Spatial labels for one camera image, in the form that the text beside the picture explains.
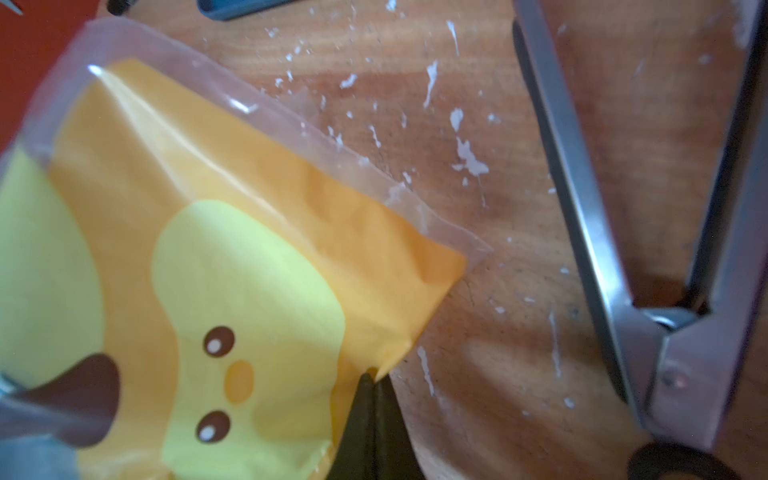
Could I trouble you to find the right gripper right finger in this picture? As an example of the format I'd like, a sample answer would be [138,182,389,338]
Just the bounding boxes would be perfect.
[374,376,426,480]

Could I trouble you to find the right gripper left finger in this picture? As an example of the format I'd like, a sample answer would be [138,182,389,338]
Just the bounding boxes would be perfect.
[326,373,377,480]

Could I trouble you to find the blue plastic tray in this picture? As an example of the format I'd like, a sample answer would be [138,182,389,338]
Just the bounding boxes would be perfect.
[197,0,293,21]

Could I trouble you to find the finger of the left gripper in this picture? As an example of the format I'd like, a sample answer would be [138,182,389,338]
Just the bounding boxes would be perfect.
[1,354,121,449]

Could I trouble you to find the black metal tongs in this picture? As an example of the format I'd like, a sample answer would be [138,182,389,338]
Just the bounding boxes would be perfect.
[512,1,767,479]

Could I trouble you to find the clear resealable bag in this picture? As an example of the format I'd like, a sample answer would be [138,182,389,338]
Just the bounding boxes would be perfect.
[1,18,488,479]

